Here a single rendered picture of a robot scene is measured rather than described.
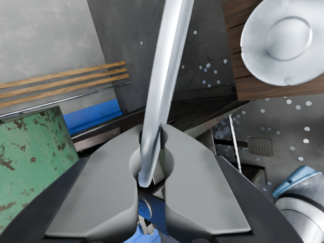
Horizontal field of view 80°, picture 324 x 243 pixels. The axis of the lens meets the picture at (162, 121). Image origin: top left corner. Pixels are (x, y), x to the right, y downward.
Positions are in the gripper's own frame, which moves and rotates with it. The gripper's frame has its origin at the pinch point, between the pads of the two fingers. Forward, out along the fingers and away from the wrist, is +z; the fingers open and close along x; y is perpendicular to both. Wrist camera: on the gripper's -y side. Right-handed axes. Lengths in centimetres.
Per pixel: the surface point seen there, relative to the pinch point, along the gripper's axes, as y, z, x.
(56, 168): 22.8, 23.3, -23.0
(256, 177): 76, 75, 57
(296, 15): -8, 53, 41
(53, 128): 16.4, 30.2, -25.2
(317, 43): -1, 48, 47
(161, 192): 56, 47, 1
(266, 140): 47, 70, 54
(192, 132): 32, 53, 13
